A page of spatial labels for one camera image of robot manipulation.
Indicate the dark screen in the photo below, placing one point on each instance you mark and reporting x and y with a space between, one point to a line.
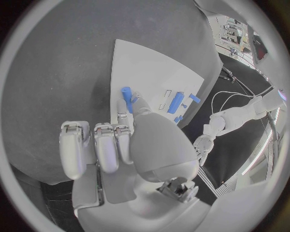
260 48

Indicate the small blue block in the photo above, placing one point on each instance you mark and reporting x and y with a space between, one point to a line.
178 118

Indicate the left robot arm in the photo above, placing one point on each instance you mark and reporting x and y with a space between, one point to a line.
240 114

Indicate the cluttered desk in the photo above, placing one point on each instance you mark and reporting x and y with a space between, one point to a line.
233 34

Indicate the white task board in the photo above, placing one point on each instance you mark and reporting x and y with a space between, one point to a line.
147 68

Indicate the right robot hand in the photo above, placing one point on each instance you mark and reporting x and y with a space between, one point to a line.
158 145

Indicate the blue cylinder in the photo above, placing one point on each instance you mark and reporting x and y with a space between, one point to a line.
126 94

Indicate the long blue block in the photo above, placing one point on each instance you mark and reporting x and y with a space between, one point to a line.
176 102

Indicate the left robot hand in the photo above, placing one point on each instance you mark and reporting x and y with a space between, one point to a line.
204 143

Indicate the small blue peg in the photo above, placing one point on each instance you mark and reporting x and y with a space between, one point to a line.
184 105

